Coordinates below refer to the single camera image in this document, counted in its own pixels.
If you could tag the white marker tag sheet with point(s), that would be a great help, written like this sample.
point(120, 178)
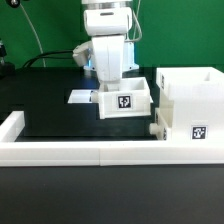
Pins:
point(80, 96)

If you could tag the white drawer cabinet box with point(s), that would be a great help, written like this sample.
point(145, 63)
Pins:
point(195, 96)

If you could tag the white drawer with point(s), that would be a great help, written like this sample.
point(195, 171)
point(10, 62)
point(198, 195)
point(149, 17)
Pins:
point(161, 128)
point(139, 87)

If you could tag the black work mat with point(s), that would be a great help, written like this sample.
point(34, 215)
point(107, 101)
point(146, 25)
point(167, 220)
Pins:
point(79, 122)

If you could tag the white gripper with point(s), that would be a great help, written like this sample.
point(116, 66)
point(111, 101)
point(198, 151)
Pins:
point(108, 53)

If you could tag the black tripod stand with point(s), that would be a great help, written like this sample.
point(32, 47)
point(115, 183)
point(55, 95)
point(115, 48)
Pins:
point(6, 68)

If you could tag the black camera knob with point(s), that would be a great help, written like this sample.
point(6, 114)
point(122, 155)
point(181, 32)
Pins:
point(13, 3)

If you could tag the white foam boundary frame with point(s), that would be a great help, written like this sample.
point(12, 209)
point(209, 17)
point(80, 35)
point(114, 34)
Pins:
point(105, 153)

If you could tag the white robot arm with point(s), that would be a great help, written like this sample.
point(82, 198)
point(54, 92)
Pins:
point(108, 23)

